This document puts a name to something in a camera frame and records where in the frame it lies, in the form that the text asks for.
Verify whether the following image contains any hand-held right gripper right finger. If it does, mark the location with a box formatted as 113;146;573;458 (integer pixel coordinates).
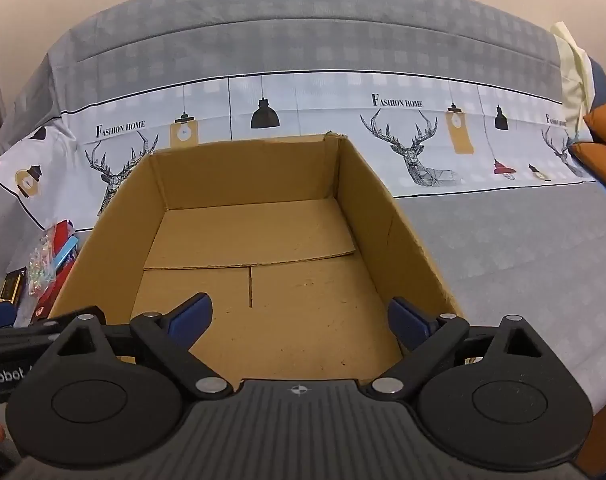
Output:
363;297;546;401

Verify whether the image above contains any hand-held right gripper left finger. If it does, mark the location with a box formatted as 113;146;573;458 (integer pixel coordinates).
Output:
48;292;234;402

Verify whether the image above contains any cardboard box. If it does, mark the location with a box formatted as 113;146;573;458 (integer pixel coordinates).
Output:
48;131;466;388

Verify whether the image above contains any clear plastic candy bag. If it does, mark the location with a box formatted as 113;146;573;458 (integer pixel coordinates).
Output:
25;230;58;297

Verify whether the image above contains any black and gold snack packet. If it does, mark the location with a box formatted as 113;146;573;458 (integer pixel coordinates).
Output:
0;269;26;303

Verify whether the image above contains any red snack packet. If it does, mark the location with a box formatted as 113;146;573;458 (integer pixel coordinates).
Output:
35;220;77;321

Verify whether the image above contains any light blue snack packet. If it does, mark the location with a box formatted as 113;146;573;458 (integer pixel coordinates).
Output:
53;237;78;273

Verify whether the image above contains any cream cloth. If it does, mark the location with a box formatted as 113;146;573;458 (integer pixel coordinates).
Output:
552;21;596;126

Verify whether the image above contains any blue sofa cover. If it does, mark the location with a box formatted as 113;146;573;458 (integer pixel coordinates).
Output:
590;57;606;111

